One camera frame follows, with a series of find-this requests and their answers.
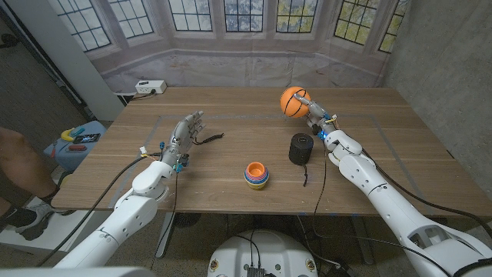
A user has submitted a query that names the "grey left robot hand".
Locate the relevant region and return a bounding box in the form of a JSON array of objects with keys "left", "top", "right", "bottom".
[{"left": 160, "top": 110, "right": 207, "bottom": 167}]

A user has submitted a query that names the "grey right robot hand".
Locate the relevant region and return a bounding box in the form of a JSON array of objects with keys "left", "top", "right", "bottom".
[{"left": 293, "top": 94, "right": 339, "bottom": 140}]

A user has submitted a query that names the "orange mini basketball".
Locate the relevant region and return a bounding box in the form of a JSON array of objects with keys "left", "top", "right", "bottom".
[{"left": 279, "top": 86, "right": 311, "bottom": 118}]

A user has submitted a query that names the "black cylindrical speaker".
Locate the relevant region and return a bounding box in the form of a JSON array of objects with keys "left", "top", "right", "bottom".
[{"left": 288, "top": 132, "right": 315, "bottom": 167}]

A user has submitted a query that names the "white power strip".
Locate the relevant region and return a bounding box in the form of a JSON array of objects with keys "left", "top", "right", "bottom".
[{"left": 134, "top": 79, "right": 168, "bottom": 95}]

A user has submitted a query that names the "printed window backdrop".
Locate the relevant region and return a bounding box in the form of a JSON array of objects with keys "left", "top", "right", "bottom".
[{"left": 48, "top": 0, "right": 411, "bottom": 93}]

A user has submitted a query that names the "stack of colourful cups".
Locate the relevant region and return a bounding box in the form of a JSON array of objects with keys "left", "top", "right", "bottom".
[{"left": 243, "top": 161, "right": 271, "bottom": 190}]

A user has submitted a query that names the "black round fan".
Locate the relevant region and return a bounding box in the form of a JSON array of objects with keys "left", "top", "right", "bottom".
[{"left": 172, "top": 212, "right": 202, "bottom": 229}]

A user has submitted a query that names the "black smartphone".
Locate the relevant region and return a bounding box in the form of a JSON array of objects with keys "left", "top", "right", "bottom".
[{"left": 72, "top": 132, "right": 101, "bottom": 145}]

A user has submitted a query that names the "white table leg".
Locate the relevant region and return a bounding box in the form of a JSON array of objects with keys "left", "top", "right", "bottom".
[{"left": 155, "top": 212, "right": 176, "bottom": 259}]

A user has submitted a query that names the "blue toy box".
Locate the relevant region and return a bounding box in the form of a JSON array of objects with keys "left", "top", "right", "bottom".
[{"left": 43, "top": 120, "right": 108, "bottom": 173}]

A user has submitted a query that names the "grey table leg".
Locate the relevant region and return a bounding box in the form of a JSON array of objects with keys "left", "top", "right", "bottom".
[{"left": 351, "top": 215, "right": 374, "bottom": 265}]

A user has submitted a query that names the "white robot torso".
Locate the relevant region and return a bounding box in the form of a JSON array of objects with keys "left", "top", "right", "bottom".
[{"left": 207, "top": 229, "right": 319, "bottom": 277}]

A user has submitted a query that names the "white floor platform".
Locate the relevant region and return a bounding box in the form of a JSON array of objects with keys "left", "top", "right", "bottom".
[{"left": 0, "top": 198, "right": 101, "bottom": 253}]

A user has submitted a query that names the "person's bare leg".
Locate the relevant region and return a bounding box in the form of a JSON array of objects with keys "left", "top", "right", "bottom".
[{"left": 0, "top": 126, "right": 58, "bottom": 216}]

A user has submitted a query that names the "grey black sneaker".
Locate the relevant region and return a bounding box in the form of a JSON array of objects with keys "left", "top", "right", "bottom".
[{"left": 7, "top": 200, "right": 74, "bottom": 242}]

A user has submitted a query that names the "black braided cord with disc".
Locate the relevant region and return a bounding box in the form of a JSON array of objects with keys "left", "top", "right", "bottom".
[{"left": 191, "top": 132, "right": 225, "bottom": 146}]

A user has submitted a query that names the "black power strip cable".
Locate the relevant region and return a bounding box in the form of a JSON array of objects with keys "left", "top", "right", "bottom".
[{"left": 130, "top": 90, "right": 157, "bottom": 102}]

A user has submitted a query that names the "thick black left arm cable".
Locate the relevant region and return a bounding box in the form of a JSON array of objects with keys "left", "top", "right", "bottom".
[{"left": 35, "top": 152, "right": 162, "bottom": 268}]

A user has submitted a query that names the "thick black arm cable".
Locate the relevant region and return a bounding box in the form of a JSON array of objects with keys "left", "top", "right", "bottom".
[
  {"left": 35, "top": 152, "right": 162, "bottom": 268},
  {"left": 361, "top": 149, "right": 492, "bottom": 238}
]

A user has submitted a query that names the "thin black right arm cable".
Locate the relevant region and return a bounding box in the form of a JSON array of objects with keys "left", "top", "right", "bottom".
[{"left": 310, "top": 142, "right": 453, "bottom": 276}]

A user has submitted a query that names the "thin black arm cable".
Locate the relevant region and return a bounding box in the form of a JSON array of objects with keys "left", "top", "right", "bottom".
[
  {"left": 149, "top": 172, "right": 180, "bottom": 271},
  {"left": 310, "top": 142, "right": 453, "bottom": 276}
]

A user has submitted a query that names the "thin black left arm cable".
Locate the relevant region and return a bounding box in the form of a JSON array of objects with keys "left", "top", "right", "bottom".
[{"left": 149, "top": 172, "right": 180, "bottom": 271}]

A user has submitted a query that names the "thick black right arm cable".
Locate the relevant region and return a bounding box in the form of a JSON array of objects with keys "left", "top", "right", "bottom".
[{"left": 361, "top": 149, "right": 492, "bottom": 238}]

